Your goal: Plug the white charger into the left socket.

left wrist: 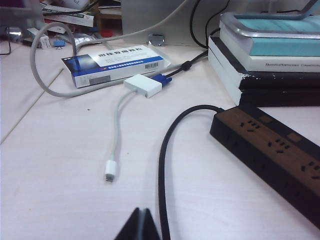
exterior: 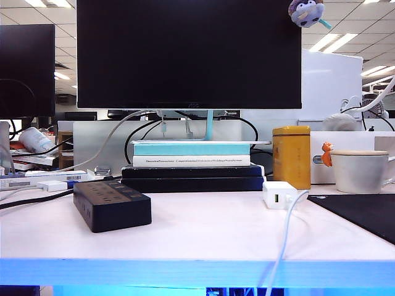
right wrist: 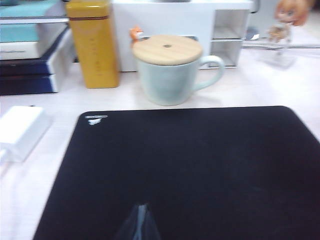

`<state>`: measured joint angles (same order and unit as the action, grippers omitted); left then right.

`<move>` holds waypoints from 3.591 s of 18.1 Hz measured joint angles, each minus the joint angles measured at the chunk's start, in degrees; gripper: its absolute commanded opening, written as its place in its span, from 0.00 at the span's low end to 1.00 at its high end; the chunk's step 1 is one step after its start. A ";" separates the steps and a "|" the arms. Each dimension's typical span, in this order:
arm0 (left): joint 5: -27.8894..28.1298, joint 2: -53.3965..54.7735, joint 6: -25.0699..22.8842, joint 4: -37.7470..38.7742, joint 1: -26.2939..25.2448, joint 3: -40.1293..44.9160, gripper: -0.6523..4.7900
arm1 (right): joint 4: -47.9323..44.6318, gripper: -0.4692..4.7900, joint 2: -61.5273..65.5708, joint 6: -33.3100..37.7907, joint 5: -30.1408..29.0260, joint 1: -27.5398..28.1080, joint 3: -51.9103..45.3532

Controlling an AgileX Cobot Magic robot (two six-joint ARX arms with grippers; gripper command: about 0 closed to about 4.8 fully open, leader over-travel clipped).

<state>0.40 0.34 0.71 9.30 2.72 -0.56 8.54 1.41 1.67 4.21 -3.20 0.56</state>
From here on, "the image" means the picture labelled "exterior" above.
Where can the white USB wall charger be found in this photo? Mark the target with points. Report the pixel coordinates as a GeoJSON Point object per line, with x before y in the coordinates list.
{"type": "Point", "coordinates": [271, 188]}

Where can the black power strip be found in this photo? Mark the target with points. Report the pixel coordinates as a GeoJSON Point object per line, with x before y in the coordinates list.
{"type": "Point", "coordinates": [117, 212]}

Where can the teal book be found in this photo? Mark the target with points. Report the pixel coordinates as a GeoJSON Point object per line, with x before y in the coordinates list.
{"type": "Point", "coordinates": [191, 150]}

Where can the white book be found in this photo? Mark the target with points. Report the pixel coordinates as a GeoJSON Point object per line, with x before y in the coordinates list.
{"type": "Point", "coordinates": [191, 161]}

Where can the flat black box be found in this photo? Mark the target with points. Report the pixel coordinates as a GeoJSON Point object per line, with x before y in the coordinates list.
{"type": "Point", "coordinates": [191, 185]}
{"type": "Point", "coordinates": [191, 172]}

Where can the large black AOC monitor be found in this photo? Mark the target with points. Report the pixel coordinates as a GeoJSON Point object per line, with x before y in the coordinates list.
{"type": "Point", "coordinates": [185, 55]}

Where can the yellow tin can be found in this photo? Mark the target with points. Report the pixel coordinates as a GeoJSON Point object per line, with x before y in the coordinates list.
{"type": "Point", "coordinates": [291, 160]}

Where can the small silver metal clip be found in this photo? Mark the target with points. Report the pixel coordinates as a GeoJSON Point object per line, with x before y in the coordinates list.
{"type": "Point", "coordinates": [102, 171]}

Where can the orange fox figurine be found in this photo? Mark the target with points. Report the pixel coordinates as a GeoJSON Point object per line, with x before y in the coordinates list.
{"type": "Point", "coordinates": [326, 155]}

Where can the brown wooden shelf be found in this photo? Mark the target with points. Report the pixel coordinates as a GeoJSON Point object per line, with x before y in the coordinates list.
{"type": "Point", "coordinates": [65, 145]}

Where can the white blue barcode carton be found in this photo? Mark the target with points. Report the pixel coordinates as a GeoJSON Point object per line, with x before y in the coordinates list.
{"type": "Point", "coordinates": [61, 176]}

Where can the white rounded object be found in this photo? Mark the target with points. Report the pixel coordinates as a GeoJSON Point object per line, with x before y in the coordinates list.
{"type": "Point", "coordinates": [339, 122]}

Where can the white partition board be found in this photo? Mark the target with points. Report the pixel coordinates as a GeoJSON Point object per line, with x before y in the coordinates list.
{"type": "Point", "coordinates": [330, 83]}

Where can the wooden mug lid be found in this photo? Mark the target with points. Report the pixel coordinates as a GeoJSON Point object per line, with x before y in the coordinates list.
{"type": "Point", "coordinates": [358, 152]}

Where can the white cylindrical bottle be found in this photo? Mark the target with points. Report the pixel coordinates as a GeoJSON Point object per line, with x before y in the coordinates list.
{"type": "Point", "coordinates": [35, 140]}

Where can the white ceramic mug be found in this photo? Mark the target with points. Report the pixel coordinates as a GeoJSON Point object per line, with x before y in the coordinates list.
{"type": "Point", "coordinates": [358, 175]}

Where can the pile of books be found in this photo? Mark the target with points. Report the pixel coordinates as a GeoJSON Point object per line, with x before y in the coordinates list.
{"type": "Point", "coordinates": [34, 160]}

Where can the grey purple plush toy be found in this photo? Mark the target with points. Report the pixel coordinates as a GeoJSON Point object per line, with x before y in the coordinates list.
{"type": "Point", "coordinates": [304, 13]}

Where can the white desk fan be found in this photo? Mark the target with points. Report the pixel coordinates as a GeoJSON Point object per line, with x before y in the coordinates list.
{"type": "Point", "coordinates": [368, 107]}

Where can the black mouse pad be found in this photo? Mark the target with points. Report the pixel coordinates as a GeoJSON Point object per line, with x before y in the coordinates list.
{"type": "Point", "coordinates": [364, 212]}

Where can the smaller black monitor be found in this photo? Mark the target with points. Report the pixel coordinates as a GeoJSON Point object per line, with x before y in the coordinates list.
{"type": "Point", "coordinates": [27, 61]}

